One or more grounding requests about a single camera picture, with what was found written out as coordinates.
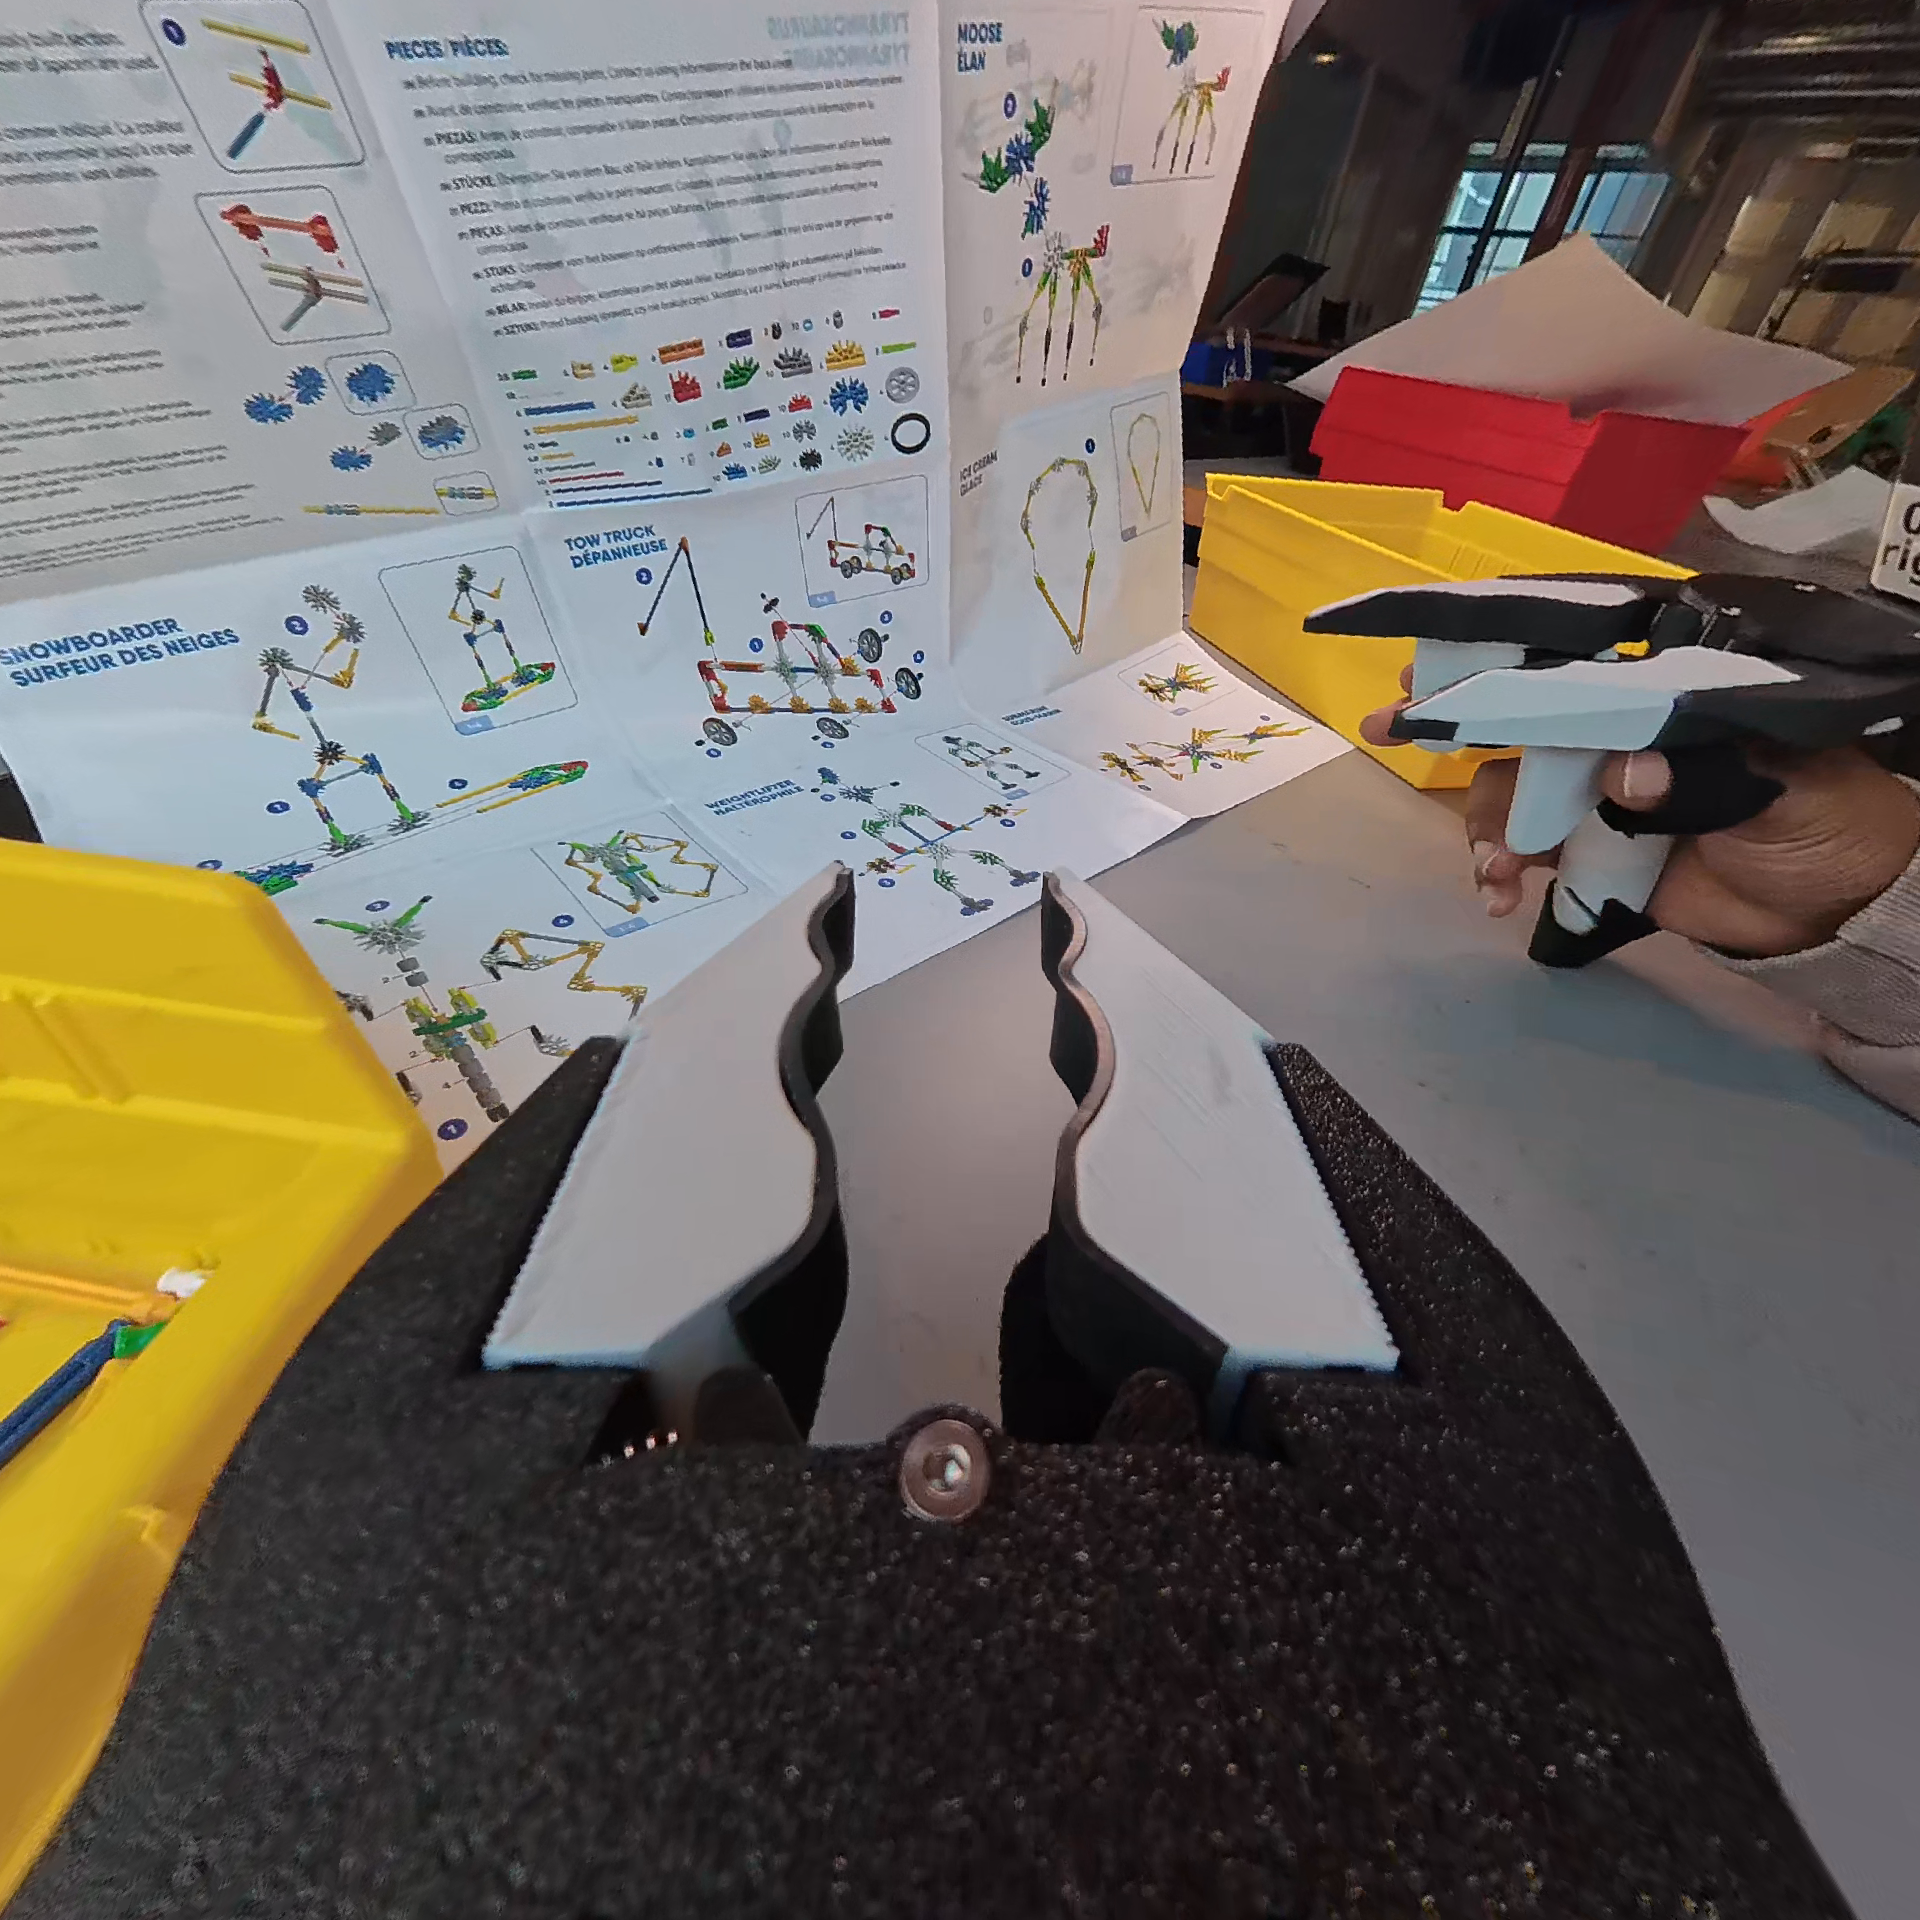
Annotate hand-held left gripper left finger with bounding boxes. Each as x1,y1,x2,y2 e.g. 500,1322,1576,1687
487,871,859,1436

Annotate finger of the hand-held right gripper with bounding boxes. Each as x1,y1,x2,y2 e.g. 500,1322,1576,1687
1388,652,1807,757
1303,573,1686,706

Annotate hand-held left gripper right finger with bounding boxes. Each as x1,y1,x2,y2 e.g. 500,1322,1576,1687
1000,879,1403,1436

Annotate yellow bin with toy pieces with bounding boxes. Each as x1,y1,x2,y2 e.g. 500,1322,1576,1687
0,841,445,1890

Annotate person's right forearm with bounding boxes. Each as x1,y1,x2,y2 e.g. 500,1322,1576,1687
1728,841,1920,1129

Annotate grey desk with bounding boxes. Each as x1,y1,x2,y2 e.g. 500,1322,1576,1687
811,495,1920,1920

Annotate person's right hand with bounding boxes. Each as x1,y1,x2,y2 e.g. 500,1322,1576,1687
1457,743,1920,968

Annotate stacked yellow storage bins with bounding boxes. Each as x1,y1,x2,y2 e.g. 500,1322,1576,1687
1193,474,1696,797

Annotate red storage bin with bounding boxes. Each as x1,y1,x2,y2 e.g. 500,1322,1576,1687
1310,367,1836,560

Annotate white paper sheet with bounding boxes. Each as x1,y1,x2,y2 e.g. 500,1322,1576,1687
1289,237,1853,427

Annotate pile of colourful toy pieces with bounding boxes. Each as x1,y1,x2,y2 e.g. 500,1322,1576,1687
0,1260,211,1471

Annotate toy instruction poster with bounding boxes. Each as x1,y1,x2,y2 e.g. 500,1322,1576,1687
0,0,1359,1175

